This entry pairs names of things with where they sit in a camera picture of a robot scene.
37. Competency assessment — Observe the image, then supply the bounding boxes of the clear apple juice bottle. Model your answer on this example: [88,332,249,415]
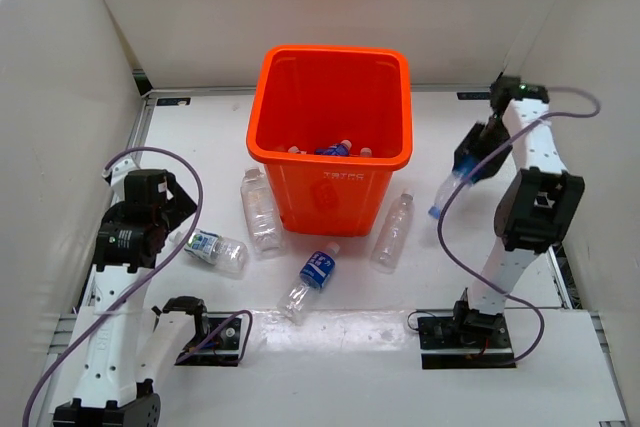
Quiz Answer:
[240,167,284,258]

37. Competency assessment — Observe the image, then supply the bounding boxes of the orange plastic bin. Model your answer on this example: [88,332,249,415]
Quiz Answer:
[246,45,413,237]

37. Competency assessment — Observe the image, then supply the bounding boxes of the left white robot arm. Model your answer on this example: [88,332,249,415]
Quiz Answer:
[53,160,211,426]

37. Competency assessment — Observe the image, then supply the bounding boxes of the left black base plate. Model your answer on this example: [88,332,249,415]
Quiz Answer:
[175,309,254,367]

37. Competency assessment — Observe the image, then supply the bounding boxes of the blue bottle inside bin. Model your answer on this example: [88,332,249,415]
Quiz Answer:
[314,139,352,157]

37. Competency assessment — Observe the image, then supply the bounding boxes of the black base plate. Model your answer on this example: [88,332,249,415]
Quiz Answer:
[175,309,254,367]
[407,309,516,370]

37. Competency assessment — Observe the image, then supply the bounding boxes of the green white label bottle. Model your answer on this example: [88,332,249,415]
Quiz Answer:
[168,228,249,276]

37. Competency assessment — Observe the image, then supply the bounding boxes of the dark blue label bottle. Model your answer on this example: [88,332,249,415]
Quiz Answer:
[277,242,341,325]

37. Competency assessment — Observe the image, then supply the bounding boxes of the blue cap blue label bottle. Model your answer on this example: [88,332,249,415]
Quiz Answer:
[428,155,479,220]

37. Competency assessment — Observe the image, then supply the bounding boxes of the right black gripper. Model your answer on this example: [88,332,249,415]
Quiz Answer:
[453,117,514,184]

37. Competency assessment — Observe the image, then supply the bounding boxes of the clear unlabeled Pocari bottle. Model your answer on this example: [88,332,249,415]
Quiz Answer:
[370,189,415,273]

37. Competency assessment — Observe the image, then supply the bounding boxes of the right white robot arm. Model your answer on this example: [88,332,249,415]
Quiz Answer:
[449,75,585,347]

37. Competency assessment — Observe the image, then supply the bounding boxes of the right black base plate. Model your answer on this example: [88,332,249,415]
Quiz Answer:
[407,309,516,370]

